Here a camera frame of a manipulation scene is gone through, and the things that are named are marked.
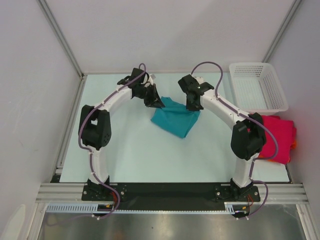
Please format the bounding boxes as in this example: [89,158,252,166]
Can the right aluminium corner post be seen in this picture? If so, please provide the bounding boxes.
[262,0,305,63]

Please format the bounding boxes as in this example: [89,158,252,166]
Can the teal t shirt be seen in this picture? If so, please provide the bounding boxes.
[150,96,201,139]

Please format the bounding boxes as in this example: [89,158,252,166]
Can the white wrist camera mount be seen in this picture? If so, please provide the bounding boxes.
[144,73,156,87]
[194,76,205,85]

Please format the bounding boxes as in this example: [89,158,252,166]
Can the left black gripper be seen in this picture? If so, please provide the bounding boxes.
[135,83,165,109]

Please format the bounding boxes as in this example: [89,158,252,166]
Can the white plastic perforated basket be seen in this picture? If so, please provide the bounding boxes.
[229,62,289,116]

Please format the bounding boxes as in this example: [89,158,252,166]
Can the aluminium corner post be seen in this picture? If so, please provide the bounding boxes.
[36,0,84,78]
[262,0,305,63]

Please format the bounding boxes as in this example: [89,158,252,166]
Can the folded orange t shirt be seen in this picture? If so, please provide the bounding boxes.
[267,140,297,164]

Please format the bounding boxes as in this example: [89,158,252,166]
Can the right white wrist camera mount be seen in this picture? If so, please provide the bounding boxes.
[194,76,205,85]

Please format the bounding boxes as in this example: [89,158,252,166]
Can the folded red t shirt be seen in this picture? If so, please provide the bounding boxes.
[262,115,297,159]

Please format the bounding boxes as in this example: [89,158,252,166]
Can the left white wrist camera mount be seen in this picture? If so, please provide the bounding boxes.
[144,73,156,87]

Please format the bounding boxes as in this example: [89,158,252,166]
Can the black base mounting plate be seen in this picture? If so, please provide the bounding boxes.
[82,182,261,210]

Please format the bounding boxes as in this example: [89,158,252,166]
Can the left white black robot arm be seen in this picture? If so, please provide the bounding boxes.
[78,63,165,201]

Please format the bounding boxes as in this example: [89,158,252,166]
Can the white slotted cable duct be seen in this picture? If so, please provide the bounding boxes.
[46,203,250,215]

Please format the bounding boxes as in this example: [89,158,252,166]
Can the aluminium frame rail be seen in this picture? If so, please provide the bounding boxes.
[35,183,309,205]

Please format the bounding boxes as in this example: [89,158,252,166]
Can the left aluminium corner post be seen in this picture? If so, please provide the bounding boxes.
[36,0,84,78]

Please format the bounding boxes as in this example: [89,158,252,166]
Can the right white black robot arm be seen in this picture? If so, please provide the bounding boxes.
[178,74,266,201]

